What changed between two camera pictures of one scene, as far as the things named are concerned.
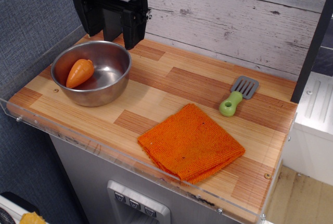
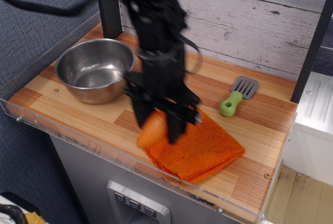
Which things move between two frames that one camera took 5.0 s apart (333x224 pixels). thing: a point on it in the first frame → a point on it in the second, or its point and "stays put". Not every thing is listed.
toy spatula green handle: (244, 87) stays put
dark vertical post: (325, 16) stays put
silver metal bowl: (112, 66) stays put
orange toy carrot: (80, 70) → (154, 129)
